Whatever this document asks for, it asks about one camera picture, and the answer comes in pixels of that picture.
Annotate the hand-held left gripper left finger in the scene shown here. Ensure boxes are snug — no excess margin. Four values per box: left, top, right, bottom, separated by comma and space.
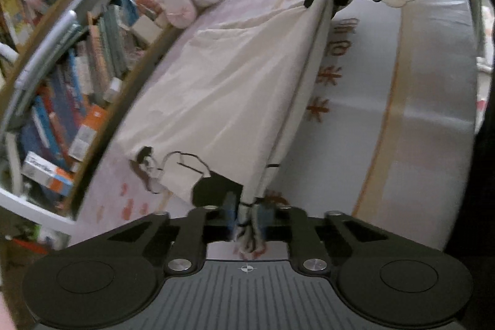
110, 193, 240, 274

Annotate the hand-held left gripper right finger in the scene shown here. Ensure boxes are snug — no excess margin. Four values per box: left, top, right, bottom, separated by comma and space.
257, 200, 387, 272

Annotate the cream white garment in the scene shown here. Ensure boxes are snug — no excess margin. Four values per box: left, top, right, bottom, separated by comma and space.
116, 0, 337, 261

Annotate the short white orange box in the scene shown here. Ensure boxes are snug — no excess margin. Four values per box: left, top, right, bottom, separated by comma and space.
67, 106, 109, 161

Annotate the wooden bookshelf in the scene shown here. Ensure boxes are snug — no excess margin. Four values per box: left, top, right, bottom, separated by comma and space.
64, 21, 186, 220

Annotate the small translucent container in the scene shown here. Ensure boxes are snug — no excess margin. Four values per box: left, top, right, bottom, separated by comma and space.
104, 77, 122, 102

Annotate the beige box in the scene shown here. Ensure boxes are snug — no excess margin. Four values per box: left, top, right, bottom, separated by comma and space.
129, 16, 163, 46

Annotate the tall white orange box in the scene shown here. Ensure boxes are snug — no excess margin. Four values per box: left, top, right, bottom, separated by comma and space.
21, 154, 74, 195

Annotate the row of books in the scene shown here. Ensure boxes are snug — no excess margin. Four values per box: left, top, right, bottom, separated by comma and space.
0, 0, 179, 176

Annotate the white shelf frame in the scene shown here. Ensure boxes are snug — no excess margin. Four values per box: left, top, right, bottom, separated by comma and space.
0, 183, 78, 228

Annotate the grey metal rail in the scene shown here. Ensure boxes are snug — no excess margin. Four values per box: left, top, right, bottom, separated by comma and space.
0, 11, 78, 133

